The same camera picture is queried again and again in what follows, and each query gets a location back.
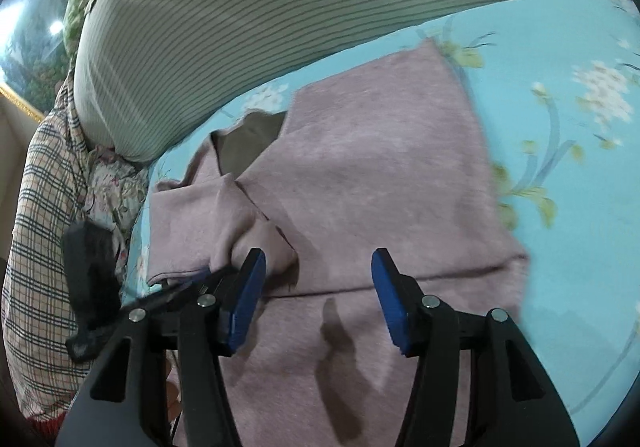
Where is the pink knit sweater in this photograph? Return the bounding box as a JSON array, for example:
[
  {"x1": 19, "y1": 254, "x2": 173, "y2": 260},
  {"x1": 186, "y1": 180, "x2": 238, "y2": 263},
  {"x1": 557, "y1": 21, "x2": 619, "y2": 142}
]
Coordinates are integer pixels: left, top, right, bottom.
[{"x1": 148, "y1": 40, "x2": 527, "y2": 446}]

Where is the floral patterned pillow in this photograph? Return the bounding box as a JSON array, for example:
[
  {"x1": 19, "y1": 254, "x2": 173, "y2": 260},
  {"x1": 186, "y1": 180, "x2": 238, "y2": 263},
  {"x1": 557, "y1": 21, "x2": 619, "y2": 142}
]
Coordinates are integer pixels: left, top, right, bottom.
[{"x1": 85, "y1": 146, "x2": 149, "y2": 279}]

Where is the plaid checkered pillow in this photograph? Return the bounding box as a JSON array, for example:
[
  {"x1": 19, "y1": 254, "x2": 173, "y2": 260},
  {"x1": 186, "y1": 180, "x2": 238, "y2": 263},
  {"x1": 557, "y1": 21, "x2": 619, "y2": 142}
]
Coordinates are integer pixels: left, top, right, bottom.
[{"x1": 1, "y1": 73, "x2": 94, "y2": 427}]

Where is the landscape painting gold frame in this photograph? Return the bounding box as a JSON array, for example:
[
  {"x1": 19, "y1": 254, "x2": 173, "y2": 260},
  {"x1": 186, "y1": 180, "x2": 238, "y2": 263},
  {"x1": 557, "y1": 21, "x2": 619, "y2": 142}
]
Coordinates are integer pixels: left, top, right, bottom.
[{"x1": 1, "y1": 0, "x2": 70, "y2": 114}]

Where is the light blue floral bedsheet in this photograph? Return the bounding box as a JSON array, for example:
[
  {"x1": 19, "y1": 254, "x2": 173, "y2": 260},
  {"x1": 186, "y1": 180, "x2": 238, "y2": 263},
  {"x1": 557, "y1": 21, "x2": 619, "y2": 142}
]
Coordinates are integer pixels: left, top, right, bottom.
[{"x1": 149, "y1": 0, "x2": 639, "y2": 445}]

